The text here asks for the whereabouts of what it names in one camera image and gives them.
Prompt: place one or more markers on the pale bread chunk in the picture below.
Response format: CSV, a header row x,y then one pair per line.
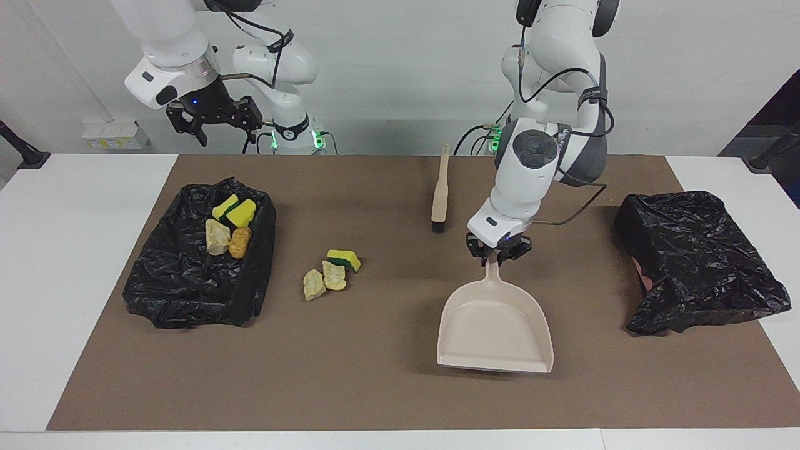
x,y
334,276
314,285

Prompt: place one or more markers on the beige plastic dustpan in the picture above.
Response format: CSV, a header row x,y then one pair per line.
x,y
494,331

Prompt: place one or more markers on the brown bread roll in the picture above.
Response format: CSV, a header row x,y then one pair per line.
x,y
240,242

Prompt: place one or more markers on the black bag lined bin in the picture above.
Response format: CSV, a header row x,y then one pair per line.
x,y
175,281
694,262

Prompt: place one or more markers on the striped pale bread piece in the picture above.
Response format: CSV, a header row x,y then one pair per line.
x,y
217,237

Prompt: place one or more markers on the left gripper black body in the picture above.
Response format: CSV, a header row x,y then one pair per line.
x,y
500,247

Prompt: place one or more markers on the plain yellow sponge wedge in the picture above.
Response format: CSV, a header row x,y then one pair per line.
x,y
242,214

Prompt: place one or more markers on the large yellow green sponge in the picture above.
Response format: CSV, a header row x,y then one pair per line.
x,y
344,257

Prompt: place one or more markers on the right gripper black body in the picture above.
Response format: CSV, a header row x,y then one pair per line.
x,y
209,103

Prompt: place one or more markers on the beige hand brush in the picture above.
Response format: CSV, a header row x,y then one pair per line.
x,y
440,200

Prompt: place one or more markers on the dark cabinet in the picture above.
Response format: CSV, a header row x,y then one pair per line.
x,y
775,112

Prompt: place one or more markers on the small yellow green sponge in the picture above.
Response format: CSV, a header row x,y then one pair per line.
x,y
223,208

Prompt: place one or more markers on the white power strip box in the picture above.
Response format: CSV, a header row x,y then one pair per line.
x,y
115,136

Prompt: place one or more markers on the black clamp stand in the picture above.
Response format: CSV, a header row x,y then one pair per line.
x,y
765,159
25,156

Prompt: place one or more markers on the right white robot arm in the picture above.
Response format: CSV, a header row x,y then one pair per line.
x,y
275,62

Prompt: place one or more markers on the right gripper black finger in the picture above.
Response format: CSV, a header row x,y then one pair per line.
x,y
250,112
184,119

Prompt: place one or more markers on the brown table mat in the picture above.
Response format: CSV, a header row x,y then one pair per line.
x,y
375,394

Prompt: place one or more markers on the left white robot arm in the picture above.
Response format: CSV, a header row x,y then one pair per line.
x,y
528,169

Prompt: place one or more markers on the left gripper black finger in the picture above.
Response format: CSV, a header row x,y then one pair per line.
x,y
509,255
484,259

